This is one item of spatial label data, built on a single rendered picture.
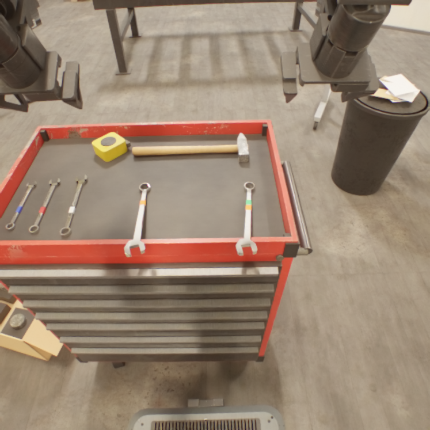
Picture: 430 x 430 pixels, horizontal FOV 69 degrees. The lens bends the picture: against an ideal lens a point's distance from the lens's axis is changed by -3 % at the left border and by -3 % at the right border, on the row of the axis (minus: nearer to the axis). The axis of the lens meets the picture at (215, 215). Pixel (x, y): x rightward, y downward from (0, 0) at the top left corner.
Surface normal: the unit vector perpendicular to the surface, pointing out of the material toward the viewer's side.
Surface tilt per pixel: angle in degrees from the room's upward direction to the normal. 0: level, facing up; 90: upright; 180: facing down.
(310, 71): 30
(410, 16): 90
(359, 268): 0
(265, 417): 0
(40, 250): 90
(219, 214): 0
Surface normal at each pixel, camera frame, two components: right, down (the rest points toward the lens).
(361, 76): 0.00, -0.20
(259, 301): -0.01, -0.47
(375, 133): -0.46, 0.71
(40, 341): 0.64, -0.39
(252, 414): -0.02, -0.66
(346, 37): -0.49, 0.85
